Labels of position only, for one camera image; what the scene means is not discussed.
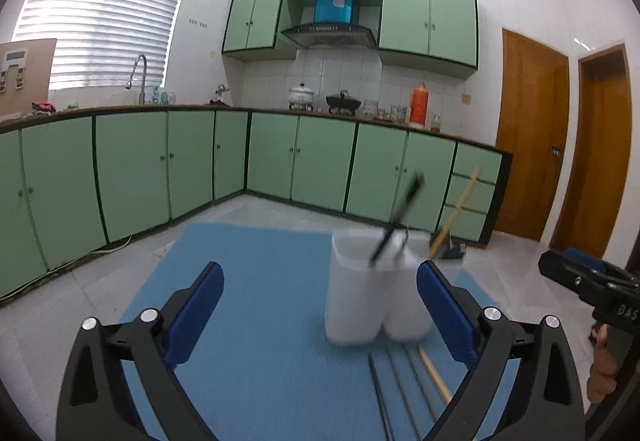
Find right wooden door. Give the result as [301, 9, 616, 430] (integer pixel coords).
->
[550, 44, 632, 258]

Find white utensil holder right cup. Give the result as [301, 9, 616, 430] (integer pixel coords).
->
[383, 231, 433, 343]

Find green lower kitchen cabinets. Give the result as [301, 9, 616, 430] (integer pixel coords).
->
[1, 106, 512, 296]

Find blue box above hood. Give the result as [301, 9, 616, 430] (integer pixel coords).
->
[314, 0, 358, 24]

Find cardboard box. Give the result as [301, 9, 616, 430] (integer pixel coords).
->
[0, 39, 56, 121]

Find wooden door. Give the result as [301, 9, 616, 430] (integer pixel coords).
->
[496, 29, 570, 241]
[550, 44, 632, 258]

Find window blinds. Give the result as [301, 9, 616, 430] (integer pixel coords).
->
[13, 0, 181, 91]

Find metal kettle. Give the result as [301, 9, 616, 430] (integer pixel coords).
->
[209, 84, 232, 107]

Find black range hood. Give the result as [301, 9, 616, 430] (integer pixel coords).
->
[282, 23, 376, 50]

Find small glass jar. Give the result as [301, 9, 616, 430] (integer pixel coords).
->
[431, 115, 442, 133]

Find blue table mat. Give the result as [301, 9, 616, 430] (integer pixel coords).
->
[124, 224, 442, 440]

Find green kitchen cabinets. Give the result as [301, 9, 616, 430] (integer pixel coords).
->
[222, 0, 480, 79]
[1, 106, 512, 296]

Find wooden chopstick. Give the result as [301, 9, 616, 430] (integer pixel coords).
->
[416, 346, 452, 404]
[430, 167, 482, 259]

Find green upper kitchen cabinets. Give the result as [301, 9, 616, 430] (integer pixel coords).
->
[222, 0, 480, 79]

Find white cooking pot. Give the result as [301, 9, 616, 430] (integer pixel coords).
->
[288, 82, 316, 112]

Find black chopstick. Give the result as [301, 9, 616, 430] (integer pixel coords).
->
[368, 353, 395, 441]
[369, 172, 425, 268]

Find black wok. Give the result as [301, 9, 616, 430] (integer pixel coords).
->
[326, 90, 361, 116]

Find left wooden door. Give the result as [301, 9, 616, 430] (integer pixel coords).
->
[496, 29, 570, 241]

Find person's right hand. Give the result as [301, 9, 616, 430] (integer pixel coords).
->
[587, 322, 620, 404]

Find chrome sink faucet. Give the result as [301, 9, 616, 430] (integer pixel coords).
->
[124, 53, 150, 106]

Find orange thermos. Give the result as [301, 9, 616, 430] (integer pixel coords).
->
[409, 82, 428, 128]

